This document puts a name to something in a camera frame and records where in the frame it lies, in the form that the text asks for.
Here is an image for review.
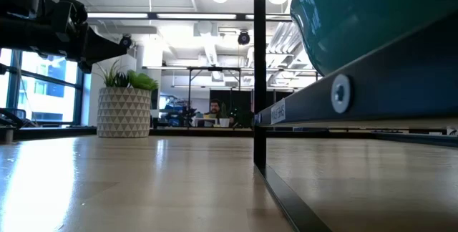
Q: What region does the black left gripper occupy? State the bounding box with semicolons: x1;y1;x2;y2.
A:
21;19;129;74

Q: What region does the teal floral patterned bowl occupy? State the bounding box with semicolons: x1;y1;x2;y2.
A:
289;0;458;77

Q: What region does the long ceiling light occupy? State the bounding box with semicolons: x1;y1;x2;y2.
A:
156;13;238;20
87;12;150;19

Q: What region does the green succulent in white pot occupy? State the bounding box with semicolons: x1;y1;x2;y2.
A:
93;59;160;139

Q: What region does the large window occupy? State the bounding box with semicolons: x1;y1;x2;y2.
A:
0;47;87;127

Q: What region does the person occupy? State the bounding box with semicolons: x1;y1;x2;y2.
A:
204;98;233;128

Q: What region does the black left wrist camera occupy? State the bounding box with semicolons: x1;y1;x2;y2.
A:
46;0;89;43

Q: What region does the black background station frame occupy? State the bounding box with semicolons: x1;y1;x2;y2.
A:
185;66;243;129

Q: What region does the black aluminium table frame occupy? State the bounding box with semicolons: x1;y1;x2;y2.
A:
0;126;458;148

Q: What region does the black divider rail with post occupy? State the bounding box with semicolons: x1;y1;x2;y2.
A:
252;0;333;232

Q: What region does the black rail with silver screw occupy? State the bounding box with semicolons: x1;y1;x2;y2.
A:
254;9;458;130

